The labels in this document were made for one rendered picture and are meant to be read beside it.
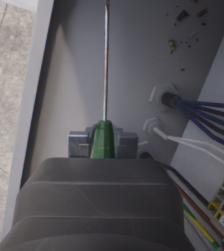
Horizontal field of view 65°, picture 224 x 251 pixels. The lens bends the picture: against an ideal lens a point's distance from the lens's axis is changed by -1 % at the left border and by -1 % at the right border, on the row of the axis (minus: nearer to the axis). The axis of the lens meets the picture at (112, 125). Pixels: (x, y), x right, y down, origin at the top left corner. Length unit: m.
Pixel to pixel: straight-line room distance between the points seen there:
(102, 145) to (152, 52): 0.11
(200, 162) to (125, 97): 0.10
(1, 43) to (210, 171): 0.83
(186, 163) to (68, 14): 0.19
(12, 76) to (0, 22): 0.20
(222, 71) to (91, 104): 0.14
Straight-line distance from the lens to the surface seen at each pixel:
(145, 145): 0.23
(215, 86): 0.22
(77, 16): 0.19
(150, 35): 0.21
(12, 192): 0.23
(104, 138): 0.16
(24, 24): 0.86
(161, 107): 0.22
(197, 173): 0.21
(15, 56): 0.86
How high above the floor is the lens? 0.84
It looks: 66 degrees down
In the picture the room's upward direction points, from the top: 144 degrees clockwise
